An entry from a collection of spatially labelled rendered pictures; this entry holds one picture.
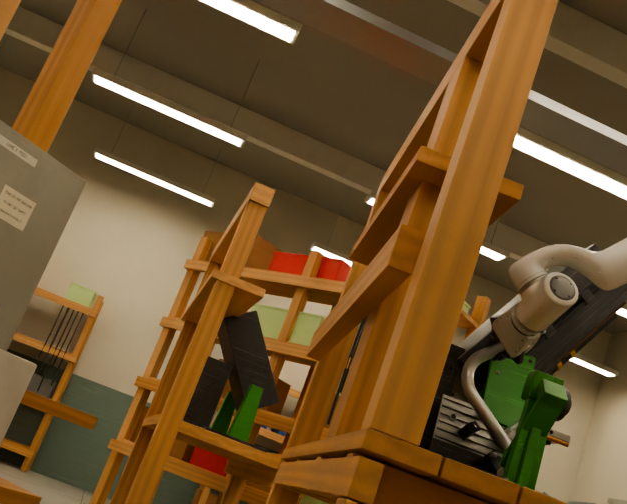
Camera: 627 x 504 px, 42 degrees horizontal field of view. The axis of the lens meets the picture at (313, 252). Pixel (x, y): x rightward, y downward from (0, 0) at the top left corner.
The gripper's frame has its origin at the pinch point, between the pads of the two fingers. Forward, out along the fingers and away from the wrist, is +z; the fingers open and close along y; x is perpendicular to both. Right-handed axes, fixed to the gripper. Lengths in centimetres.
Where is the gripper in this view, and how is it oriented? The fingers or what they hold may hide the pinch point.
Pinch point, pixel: (496, 348)
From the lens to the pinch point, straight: 210.5
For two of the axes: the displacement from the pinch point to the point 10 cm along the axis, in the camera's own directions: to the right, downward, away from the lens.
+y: -4.4, -8.2, 3.7
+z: -2.7, 5.1, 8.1
